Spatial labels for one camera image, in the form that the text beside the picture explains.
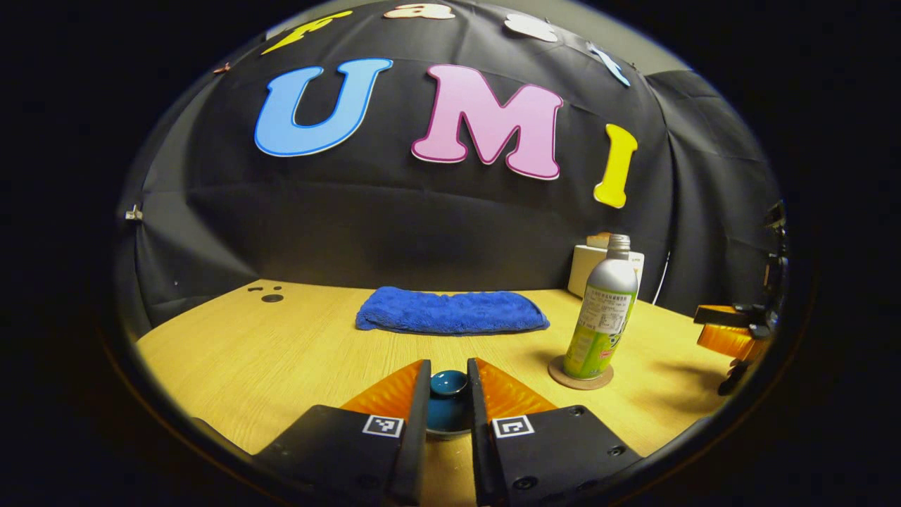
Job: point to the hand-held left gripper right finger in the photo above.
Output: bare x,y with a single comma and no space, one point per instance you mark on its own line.
480,436

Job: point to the silver metal clip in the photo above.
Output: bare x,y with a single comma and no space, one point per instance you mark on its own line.
134,213

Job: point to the blue folded towel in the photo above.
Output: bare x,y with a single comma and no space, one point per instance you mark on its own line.
450,311

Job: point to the teal teacup lid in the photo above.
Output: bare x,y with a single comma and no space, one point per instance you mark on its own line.
448,405

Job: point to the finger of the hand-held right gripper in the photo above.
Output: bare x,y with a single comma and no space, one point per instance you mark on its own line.
732,341
721,315

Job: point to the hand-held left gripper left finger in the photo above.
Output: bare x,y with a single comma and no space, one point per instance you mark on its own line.
419,429

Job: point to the black backdrop cloth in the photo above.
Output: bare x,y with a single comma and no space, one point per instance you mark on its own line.
422,225

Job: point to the silver green water bottle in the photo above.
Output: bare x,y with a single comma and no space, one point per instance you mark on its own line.
604,310

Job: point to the white toaster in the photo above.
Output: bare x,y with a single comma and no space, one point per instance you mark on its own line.
581,271

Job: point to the round cork coaster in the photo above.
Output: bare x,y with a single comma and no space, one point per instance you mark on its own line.
581,382

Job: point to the toast slice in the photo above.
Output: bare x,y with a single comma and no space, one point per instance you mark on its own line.
600,240

